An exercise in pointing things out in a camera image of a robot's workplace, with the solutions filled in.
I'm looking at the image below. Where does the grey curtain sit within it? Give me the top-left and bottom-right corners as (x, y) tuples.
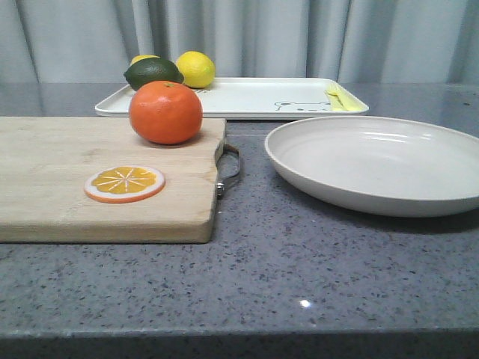
(1, 1), (478, 84)

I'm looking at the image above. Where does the rear yellow lemon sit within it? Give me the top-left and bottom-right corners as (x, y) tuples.
(129, 54), (159, 66)

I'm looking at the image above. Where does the orange slice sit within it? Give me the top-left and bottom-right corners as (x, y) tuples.
(84, 165), (166, 203)

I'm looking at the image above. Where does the white round plate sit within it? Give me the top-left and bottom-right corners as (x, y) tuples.
(264, 116), (478, 218)

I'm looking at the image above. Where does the wooden cutting board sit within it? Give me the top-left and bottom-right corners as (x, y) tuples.
(1, 117), (226, 243)

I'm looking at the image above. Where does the metal cutting board handle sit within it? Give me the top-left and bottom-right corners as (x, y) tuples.
(216, 143), (242, 199)

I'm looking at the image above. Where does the orange fruit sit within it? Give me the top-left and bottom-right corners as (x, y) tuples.
(129, 81), (203, 144)

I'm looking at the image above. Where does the white rectangular tray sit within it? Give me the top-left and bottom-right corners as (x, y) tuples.
(94, 77), (370, 120)

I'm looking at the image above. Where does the yellow plastic fork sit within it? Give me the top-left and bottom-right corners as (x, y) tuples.
(325, 82), (363, 111)

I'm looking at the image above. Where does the green lime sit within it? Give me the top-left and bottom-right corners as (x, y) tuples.
(123, 58), (184, 90)

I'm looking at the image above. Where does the yellow lemon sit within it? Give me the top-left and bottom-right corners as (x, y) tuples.
(129, 54), (159, 66)
(176, 51), (216, 88)

